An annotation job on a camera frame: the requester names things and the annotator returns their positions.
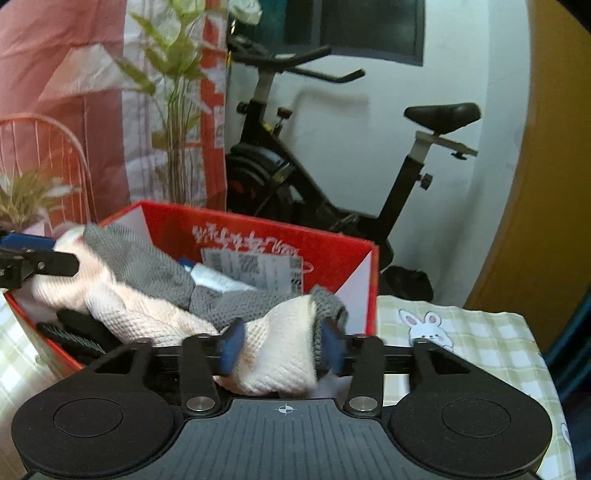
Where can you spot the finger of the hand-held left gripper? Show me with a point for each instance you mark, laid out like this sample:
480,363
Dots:
51,264
27,242

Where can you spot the yellow wooden door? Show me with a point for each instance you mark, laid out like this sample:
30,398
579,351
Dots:
545,184

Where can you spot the pink printed backdrop cloth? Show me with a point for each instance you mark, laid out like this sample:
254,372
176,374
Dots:
55,69

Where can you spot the beige knit cloth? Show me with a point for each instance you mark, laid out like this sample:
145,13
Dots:
138,309

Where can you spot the grey knit cloth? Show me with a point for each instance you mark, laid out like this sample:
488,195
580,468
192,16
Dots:
134,258

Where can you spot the dark window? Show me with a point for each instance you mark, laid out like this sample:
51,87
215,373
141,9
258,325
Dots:
369,27

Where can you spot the black exercise bike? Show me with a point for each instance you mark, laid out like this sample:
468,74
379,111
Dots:
258,161

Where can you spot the red strawberry print cardboard box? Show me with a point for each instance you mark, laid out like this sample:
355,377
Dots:
184,230

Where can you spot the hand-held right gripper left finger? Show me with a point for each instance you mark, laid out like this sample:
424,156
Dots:
233,344

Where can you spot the black dotted knit glove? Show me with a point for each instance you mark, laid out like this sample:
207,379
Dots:
78,332

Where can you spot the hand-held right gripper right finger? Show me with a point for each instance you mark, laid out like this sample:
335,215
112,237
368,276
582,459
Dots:
332,346

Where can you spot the black bag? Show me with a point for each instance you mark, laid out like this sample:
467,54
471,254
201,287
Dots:
408,284

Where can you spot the green checked rabbit tablecloth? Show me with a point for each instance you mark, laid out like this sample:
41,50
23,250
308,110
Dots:
485,332

